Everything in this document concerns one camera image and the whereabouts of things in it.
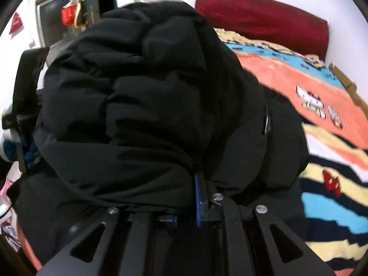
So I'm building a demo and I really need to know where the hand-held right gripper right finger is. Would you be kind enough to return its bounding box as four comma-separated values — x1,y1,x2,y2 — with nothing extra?
193,165,336,276

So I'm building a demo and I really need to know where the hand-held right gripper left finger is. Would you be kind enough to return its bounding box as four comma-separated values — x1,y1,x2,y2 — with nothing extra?
36,207,177,276

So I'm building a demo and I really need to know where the black puffer jacket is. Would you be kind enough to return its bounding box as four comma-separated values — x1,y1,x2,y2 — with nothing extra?
7,0,311,265

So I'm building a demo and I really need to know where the grey framed window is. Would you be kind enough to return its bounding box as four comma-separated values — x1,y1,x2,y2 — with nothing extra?
35,0,85,49

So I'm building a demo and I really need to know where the red hanging bag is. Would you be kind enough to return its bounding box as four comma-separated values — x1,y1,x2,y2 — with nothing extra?
60,2,79,25

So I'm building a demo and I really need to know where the yellow and black hanging bag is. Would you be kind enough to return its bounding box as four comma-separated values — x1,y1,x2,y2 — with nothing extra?
74,0,89,29

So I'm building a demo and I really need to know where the printed cartoon blanket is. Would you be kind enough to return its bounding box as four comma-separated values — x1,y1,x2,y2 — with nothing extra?
17,27,368,271

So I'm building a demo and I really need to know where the flattened cardboard box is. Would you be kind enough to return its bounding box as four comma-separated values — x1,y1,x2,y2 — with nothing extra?
328,63,368,107

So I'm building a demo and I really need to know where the dark red bed headboard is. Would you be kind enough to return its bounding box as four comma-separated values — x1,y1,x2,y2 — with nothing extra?
195,0,330,61

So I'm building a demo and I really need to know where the red paper wall decoration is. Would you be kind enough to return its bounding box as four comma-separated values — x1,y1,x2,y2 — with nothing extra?
9,11,25,40

